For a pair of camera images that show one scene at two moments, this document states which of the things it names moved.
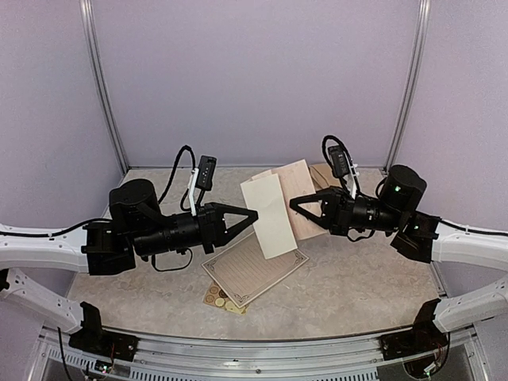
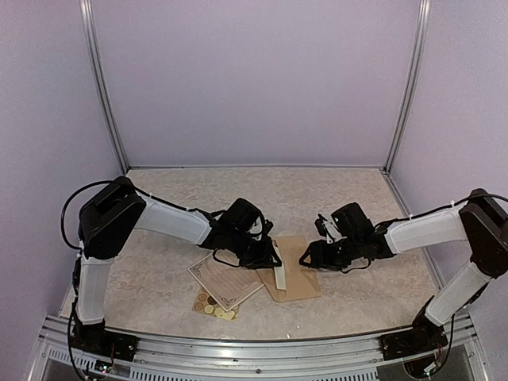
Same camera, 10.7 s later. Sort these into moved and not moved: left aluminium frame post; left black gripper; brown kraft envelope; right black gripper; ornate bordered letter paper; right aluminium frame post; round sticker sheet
Moved: ornate bordered letter paper; round sticker sheet; right black gripper; brown kraft envelope; left black gripper
Not moved: left aluminium frame post; right aluminium frame post
